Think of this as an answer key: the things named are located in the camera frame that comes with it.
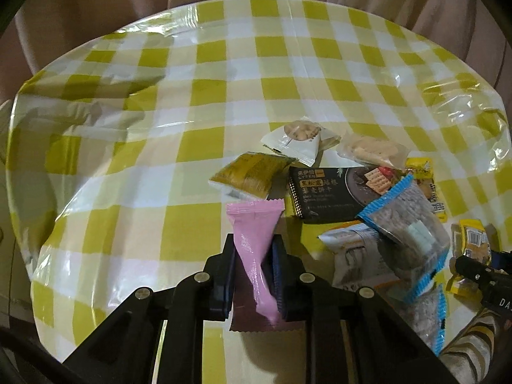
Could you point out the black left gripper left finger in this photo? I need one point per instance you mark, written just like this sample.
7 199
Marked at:
157 336

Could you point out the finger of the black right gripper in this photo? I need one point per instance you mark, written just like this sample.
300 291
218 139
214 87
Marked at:
494 286

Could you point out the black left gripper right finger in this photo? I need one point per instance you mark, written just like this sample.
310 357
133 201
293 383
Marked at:
351 336

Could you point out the pink snack packet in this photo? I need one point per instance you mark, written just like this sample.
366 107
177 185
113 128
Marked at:
253 225

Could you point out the clear cookie packet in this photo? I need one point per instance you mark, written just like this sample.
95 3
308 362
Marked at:
372 150

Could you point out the white nut packet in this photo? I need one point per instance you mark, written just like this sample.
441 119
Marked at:
301 140

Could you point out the small yellow snack packet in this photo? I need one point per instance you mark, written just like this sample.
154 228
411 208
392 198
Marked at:
469 239

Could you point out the striped cushion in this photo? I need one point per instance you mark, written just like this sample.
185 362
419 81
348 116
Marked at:
468 357

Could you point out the blue-edged clear snack bag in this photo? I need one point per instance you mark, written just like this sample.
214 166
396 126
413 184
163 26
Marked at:
417 244

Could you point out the white grey snack packet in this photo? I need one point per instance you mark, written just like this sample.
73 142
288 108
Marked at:
357 260

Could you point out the black cracker packet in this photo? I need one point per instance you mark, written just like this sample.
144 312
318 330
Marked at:
325 195

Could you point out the yellow checkered tablecloth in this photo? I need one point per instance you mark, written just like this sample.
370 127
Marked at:
111 147

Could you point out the olive green snack packet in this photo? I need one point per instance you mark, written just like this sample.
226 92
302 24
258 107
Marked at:
250 176

